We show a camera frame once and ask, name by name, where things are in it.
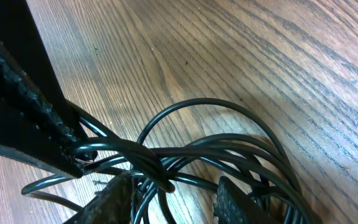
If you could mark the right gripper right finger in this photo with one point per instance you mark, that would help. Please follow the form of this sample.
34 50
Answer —
233 206

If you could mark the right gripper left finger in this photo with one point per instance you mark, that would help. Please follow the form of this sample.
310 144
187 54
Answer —
112 205

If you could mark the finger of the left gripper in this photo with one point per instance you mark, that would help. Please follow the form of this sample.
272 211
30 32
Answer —
31 130
19 34

